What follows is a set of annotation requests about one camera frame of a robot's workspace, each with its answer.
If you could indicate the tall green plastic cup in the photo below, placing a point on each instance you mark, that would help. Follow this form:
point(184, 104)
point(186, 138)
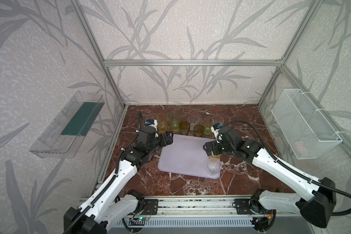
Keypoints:
point(174, 120)

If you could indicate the white wire basket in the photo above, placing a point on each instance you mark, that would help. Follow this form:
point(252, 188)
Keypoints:
point(307, 131)

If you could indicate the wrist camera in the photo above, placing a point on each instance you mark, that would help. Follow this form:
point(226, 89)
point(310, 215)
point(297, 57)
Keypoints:
point(215, 129)
point(152, 123)

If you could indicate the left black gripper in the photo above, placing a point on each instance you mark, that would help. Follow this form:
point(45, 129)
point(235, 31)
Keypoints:
point(168, 139)

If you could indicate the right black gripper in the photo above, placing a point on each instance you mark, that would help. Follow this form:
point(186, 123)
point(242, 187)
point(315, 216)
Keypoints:
point(212, 144)

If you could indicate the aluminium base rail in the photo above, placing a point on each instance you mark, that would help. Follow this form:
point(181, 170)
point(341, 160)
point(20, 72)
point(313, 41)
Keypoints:
point(193, 206)

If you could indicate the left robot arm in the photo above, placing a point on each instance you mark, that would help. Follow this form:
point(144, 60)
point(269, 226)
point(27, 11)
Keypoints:
point(111, 187)

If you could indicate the brown textured cup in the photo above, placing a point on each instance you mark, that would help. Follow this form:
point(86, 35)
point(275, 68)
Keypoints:
point(184, 127)
point(198, 130)

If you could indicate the small green cup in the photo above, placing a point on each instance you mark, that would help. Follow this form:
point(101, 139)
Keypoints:
point(207, 127)

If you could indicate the clear plastic wall bin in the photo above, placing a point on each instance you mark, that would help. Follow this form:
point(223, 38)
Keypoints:
point(66, 133)

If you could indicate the lavender plastic tray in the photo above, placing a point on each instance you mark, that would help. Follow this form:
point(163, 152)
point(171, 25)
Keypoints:
point(186, 156)

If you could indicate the small clear faceted glass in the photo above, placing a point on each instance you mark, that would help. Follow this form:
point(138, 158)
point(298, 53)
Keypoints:
point(214, 166)

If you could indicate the tall yellow plastic cup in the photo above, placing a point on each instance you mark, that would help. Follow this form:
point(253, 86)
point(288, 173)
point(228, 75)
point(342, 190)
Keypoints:
point(162, 123)

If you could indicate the small yellow cup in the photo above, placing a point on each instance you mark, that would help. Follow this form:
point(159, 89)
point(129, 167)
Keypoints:
point(215, 155)

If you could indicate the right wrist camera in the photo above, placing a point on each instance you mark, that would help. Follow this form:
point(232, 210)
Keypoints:
point(215, 129)

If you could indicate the clear faceted cup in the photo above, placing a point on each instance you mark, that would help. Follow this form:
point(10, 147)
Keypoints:
point(193, 121)

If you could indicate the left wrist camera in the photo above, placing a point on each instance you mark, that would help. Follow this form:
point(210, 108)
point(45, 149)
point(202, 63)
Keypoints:
point(152, 123)

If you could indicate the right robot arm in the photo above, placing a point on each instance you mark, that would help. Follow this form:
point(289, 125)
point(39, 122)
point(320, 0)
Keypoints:
point(316, 200)

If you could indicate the clear cup behind blue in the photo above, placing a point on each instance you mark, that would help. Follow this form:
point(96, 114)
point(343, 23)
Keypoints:
point(152, 116)

